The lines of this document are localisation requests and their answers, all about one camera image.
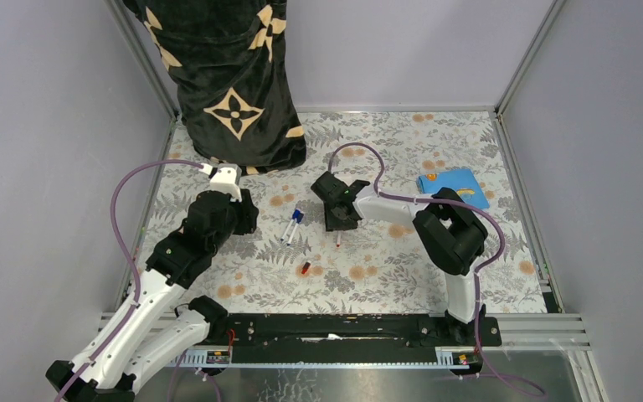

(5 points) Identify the white pen black tip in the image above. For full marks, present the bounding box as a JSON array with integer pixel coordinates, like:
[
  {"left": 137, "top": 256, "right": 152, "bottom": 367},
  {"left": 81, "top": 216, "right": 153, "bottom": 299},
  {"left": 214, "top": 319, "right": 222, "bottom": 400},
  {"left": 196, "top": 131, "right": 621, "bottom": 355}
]
[{"left": 285, "top": 220, "right": 300, "bottom": 246}]

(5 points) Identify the white pen blue tip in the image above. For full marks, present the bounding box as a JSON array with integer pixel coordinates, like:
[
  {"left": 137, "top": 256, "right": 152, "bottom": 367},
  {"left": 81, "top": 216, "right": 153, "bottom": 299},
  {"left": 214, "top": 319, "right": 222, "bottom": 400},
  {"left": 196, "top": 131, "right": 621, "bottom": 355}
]
[{"left": 280, "top": 214, "right": 293, "bottom": 243}]

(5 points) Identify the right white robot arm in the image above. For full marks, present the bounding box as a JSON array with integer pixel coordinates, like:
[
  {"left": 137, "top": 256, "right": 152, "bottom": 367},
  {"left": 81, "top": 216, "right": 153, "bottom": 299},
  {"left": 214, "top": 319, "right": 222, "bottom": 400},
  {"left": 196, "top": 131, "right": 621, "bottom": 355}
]
[{"left": 311, "top": 172, "right": 502, "bottom": 348}]

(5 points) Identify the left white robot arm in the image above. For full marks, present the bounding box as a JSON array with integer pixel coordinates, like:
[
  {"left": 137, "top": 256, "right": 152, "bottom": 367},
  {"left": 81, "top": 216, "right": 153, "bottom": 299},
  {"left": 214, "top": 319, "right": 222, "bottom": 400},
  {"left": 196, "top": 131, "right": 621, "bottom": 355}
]
[{"left": 46, "top": 189, "right": 259, "bottom": 401}]

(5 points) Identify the red pen cap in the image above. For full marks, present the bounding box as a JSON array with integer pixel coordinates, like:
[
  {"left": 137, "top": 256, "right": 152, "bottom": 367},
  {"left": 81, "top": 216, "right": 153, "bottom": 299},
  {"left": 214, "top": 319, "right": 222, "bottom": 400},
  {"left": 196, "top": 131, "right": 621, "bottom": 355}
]
[{"left": 300, "top": 261, "right": 311, "bottom": 276}]

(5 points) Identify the floral table mat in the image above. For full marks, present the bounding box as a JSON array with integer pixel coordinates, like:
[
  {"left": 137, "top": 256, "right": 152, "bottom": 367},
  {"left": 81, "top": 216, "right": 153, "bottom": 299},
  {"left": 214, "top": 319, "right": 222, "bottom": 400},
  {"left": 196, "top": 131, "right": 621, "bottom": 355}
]
[{"left": 127, "top": 111, "right": 544, "bottom": 315}]

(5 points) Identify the blue folded cloth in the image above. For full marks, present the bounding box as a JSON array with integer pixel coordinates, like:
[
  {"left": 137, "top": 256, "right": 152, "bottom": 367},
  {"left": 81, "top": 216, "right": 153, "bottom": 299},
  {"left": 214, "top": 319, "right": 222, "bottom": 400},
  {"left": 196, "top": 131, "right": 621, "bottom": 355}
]
[{"left": 416, "top": 168, "right": 490, "bottom": 209}]

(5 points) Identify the black gold patterned robe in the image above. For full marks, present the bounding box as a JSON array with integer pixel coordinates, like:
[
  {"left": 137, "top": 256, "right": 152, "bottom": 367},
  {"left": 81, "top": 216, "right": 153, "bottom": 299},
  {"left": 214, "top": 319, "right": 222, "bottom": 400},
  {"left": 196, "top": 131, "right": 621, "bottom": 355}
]
[{"left": 123, "top": 1, "right": 307, "bottom": 175}]

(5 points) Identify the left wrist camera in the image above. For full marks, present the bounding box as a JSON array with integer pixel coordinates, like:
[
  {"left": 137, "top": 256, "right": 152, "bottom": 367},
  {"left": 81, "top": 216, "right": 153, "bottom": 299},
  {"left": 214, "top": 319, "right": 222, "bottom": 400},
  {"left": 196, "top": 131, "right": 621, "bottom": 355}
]
[{"left": 198, "top": 163, "right": 242, "bottom": 202}]

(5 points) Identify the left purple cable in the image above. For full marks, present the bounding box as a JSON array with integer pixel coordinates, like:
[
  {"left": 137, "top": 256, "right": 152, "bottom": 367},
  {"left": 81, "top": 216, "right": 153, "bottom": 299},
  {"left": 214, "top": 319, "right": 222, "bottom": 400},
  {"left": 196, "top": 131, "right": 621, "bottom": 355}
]
[{"left": 54, "top": 159, "right": 212, "bottom": 402}]

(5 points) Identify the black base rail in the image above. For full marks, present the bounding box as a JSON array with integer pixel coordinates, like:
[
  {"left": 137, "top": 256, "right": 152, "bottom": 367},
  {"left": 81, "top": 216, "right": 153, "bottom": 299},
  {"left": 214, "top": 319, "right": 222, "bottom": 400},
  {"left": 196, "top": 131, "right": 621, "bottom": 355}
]
[{"left": 203, "top": 313, "right": 479, "bottom": 353}]

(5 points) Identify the slotted cable duct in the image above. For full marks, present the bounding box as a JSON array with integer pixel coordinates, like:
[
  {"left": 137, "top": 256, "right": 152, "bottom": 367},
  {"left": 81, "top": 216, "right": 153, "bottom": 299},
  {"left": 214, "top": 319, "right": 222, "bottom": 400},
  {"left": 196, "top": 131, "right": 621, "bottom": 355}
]
[{"left": 180, "top": 343, "right": 480, "bottom": 371}]

